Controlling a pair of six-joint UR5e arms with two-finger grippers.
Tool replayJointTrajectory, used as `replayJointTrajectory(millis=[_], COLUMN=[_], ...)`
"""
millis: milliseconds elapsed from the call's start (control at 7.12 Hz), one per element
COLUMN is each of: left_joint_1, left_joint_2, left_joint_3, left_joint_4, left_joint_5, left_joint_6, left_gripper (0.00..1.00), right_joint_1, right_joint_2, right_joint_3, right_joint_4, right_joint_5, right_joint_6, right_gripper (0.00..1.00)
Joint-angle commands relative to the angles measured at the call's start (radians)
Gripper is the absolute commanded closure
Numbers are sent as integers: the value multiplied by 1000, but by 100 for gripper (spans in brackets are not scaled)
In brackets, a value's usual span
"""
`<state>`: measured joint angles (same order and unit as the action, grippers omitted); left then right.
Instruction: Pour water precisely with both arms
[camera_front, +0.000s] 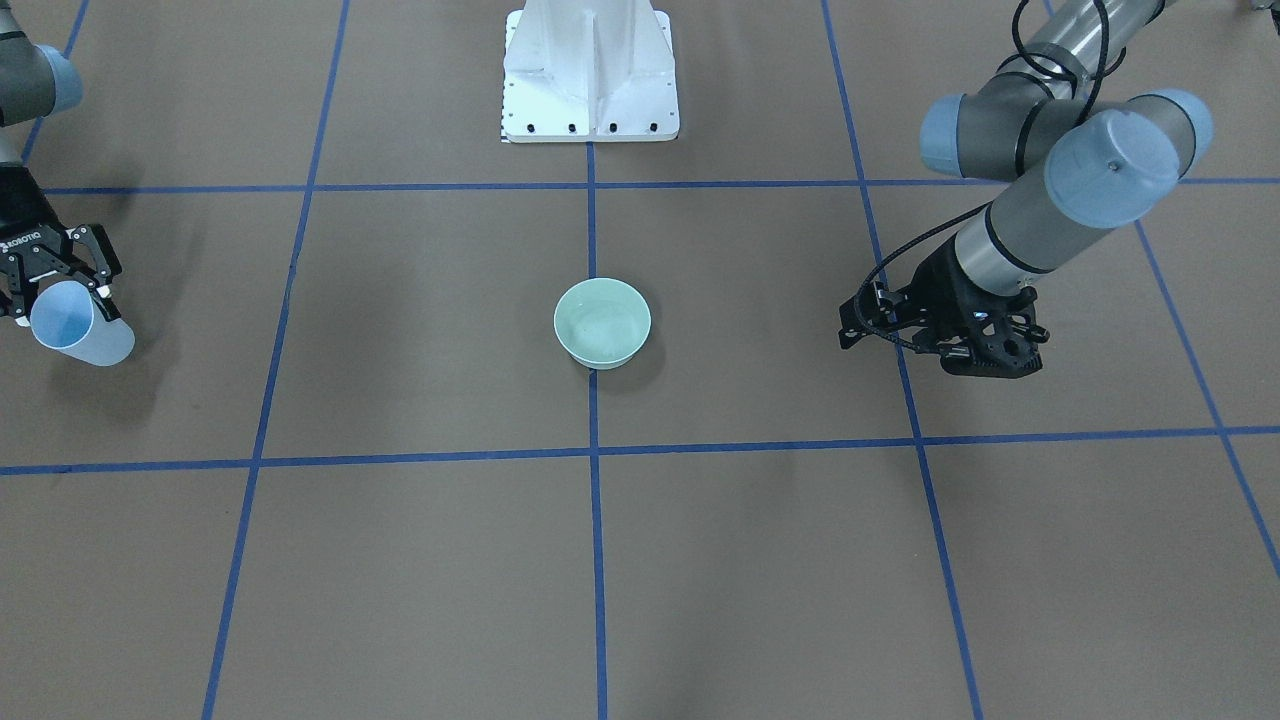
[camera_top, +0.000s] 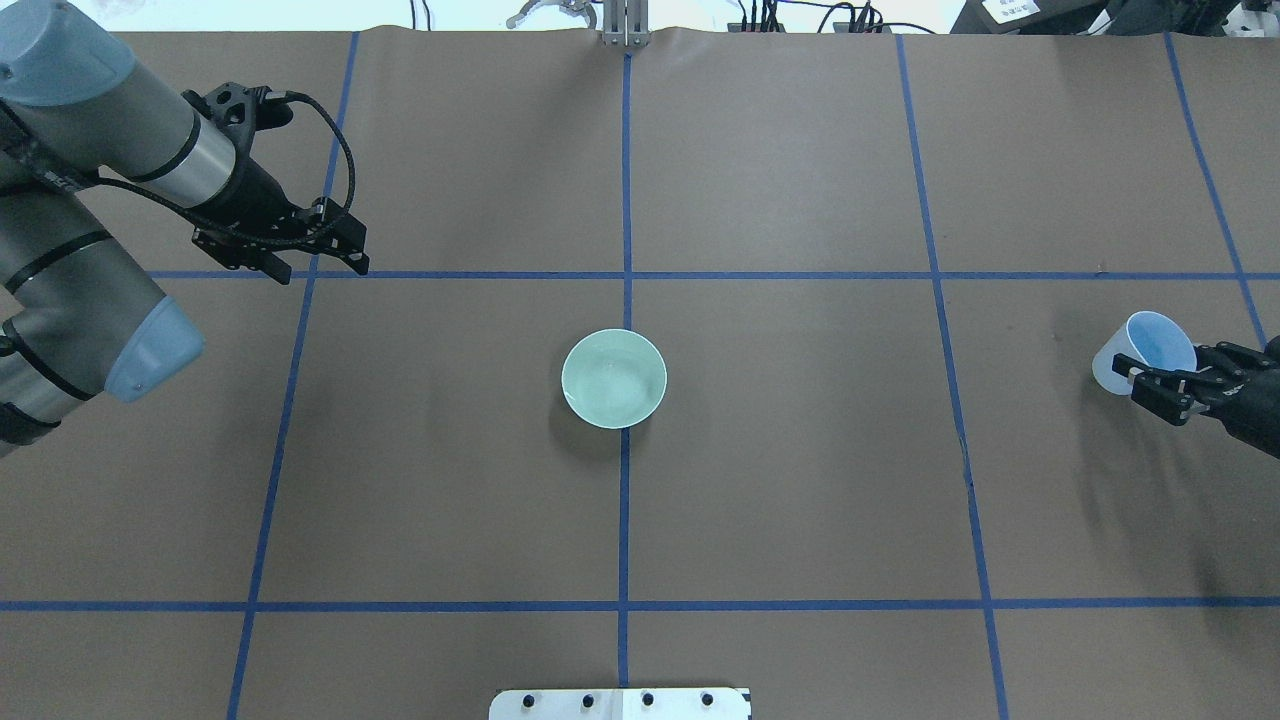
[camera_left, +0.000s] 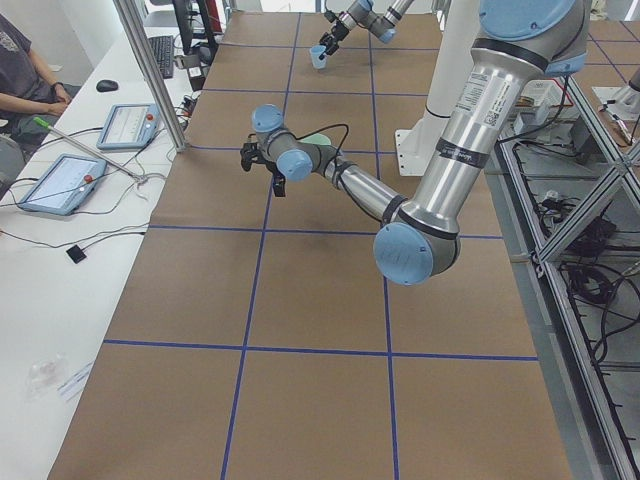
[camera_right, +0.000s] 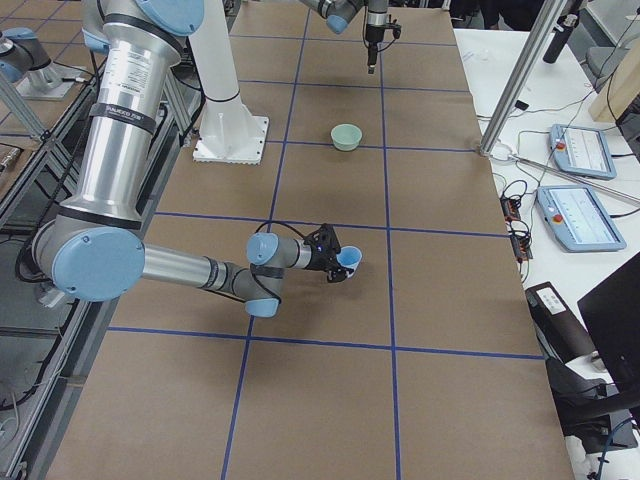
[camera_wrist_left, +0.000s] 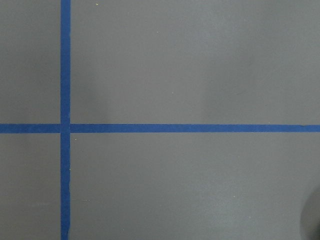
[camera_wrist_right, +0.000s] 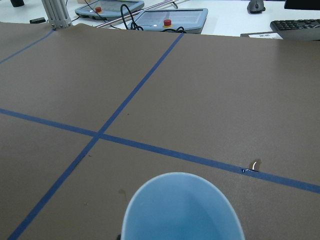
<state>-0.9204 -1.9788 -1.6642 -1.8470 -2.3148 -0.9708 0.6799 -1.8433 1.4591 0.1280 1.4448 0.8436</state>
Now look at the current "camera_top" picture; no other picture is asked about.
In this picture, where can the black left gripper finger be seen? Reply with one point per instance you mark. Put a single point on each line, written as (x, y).
(358, 262)
(274, 268)

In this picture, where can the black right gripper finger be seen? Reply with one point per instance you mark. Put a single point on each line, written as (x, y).
(1133, 372)

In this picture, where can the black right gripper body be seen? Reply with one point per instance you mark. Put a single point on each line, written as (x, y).
(1250, 394)

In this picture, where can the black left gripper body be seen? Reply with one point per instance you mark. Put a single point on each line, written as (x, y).
(256, 195)

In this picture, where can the light blue plastic cup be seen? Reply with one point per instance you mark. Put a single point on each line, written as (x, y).
(1150, 338)

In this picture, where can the light green ceramic bowl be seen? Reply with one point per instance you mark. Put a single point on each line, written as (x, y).
(614, 379)

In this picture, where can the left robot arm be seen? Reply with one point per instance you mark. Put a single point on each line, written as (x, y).
(81, 111)

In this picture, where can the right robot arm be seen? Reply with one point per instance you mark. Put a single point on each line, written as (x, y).
(1235, 385)

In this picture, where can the grey metal clamp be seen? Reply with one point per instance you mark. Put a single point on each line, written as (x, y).
(536, 14)

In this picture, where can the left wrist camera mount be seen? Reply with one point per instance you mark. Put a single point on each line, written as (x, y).
(240, 112)

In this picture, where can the aluminium frame post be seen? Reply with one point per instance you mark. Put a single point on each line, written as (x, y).
(624, 23)

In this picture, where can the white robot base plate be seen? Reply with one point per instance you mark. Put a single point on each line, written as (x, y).
(623, 703)

